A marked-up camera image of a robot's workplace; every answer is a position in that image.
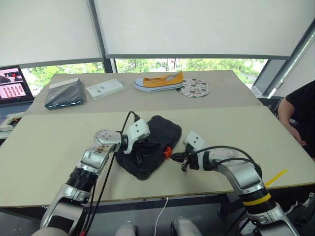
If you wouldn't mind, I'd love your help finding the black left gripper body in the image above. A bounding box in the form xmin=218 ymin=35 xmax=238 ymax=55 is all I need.
xmin=132 ymin=138 xmax=150 ymax=154

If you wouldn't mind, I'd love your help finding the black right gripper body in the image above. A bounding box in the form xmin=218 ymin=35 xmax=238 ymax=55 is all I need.
xmin=184 ymin=145 xmax=199 ymax=171

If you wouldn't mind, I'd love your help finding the black tool case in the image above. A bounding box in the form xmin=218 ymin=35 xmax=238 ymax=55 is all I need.
xmin=115 ymin=115 xmax=183 ymax=180

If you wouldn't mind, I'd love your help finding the grey rounded shape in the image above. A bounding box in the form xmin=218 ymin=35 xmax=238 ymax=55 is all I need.
xmin=115 ymin=221 xmax=139 ymax=236
xmin=171 ymin=216 xmax=203 ymax=236

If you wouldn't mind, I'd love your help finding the orange canvas shoe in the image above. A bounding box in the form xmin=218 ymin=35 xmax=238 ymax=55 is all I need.
xmin=133 ymin=70 xmax=184 ymax=92

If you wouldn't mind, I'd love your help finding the flat white box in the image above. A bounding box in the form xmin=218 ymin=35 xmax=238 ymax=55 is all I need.
xmin=85 ymin=78 xmax=127 ymax=100

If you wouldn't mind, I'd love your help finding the round patterned metal disc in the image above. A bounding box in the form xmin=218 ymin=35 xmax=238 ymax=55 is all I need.
xmin=176 ymin=77 xmax=213 ymax=98

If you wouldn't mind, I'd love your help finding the yellow strip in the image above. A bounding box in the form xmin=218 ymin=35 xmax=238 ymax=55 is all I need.
xmin=264 ymin=169 xmax=288 ymax=187

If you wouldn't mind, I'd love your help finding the dark folded cloth package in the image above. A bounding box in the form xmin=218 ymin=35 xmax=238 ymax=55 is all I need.
xmin=44 ymin=78 xmax=87 ymax=111

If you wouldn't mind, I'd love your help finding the tan rounded shape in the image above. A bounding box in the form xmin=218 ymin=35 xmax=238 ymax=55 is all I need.
xmin=31 ymin=226 xmax=73 ymax=236

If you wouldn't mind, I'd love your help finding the person in black shirt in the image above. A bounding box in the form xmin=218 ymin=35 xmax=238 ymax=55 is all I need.
xmin=277 ymin=80 xmax=315 ymax=162

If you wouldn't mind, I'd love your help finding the white roller blind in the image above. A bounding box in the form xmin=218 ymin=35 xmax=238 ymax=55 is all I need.
xmin=0 ymin=0 xmax=104 ymax=69
xmin=93 ymin=0 xmax=315 ymax=60

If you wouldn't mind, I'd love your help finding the white handheld device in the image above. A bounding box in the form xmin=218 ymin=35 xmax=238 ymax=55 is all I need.
xmin=0 ymin=112 xmax=26 ymax=132

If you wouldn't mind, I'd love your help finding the open laptop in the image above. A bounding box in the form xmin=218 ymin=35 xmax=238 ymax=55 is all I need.
xmin=0 ymin=65 xmax=35 ymax=119

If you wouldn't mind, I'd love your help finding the grey slanted pillar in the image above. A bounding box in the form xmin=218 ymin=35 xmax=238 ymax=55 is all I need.
xmin=250 ymin=24 xmax=315 ymax=97

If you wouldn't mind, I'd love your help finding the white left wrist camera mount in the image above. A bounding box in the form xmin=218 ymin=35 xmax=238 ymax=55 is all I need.
xmin=122 ymin=119 xmax=151 ymax=155

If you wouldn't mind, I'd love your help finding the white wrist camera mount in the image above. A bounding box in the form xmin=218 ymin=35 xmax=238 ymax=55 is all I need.
xmin=182 ymin=131 xmax=205 ymax=151
xmin=122 ymin=119 xmax=151 ymax=155

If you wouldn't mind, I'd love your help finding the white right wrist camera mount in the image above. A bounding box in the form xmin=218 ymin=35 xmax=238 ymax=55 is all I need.
xmin=182 ymin=131 xmax=205 ymax=151

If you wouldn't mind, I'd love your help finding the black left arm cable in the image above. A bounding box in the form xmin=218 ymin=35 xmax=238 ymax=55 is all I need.
xmin=83 ymin=111 xmax=141 ymax=236

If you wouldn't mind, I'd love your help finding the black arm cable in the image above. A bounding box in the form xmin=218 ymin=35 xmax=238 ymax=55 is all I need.
xmin=188 ymin=146 xmax=263 ymax=178
xmin=83 ymin=111 xmax=141 ymax=236

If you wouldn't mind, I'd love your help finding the black table frame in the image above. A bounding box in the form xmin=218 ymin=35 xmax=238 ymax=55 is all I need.
xmin=0 ymin=192 xmax=249 ymax=218

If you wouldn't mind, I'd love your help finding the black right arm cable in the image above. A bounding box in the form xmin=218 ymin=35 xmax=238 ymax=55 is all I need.
xmin=188 ymin=146 xmax=263 ymax=178

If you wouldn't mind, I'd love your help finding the thin white cable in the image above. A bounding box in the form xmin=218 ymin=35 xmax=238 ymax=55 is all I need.
xmin=154 ymin=196 xmax=169 ymax=236

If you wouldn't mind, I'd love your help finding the dark window post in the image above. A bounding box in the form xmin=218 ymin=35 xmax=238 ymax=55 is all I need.
xmin=86 ymin=0 xmax=118 ymax=74

